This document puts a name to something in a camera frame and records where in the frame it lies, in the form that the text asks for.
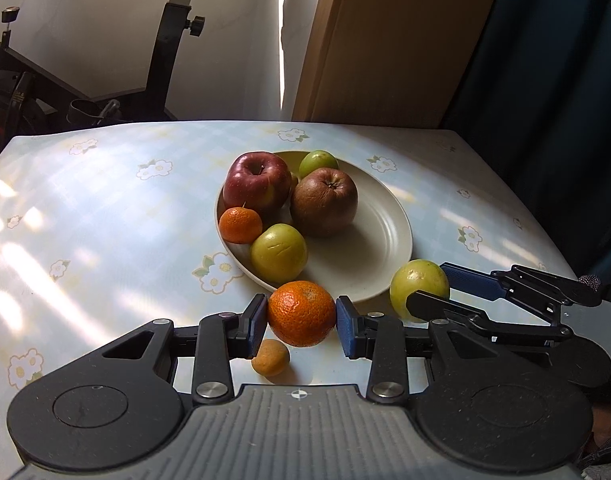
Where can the small brown fruit front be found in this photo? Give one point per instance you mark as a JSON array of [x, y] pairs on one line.
[[272, 358]]

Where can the wooden wardrobe panel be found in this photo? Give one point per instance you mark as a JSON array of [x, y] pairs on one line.
[[394, 63]]

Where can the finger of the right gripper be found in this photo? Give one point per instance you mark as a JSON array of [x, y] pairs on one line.
[[540, 293], [431, 308]]

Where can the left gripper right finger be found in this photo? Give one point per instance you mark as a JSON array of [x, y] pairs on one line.
[[387, 343]]

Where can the black patterned hair scrunchie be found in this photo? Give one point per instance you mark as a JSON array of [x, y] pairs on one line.
[[595, 283]]

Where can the beige round plate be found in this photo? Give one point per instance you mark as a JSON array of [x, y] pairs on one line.
[[361, 260]]

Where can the green apple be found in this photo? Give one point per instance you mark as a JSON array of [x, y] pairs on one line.
[[316, 160], [279, 254]]

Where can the dark blue curtain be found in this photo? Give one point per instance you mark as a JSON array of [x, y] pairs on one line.
[[535, 103]]

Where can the bright red apple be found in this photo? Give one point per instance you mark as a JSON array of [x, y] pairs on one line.
[[260, 181]]

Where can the black exercise bike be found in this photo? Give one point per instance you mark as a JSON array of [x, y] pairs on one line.
[[99, 63]]

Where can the round yellow-green citrus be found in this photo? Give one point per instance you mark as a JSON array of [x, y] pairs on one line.
[[417, 274]]

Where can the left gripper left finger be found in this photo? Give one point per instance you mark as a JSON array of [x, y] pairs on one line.
[[214, 342]]

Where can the dull brown-red apple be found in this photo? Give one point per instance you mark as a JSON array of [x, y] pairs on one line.
[[324, 203]]

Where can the orange tangerine with stem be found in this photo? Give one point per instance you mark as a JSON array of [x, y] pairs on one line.
[[240, 225]]

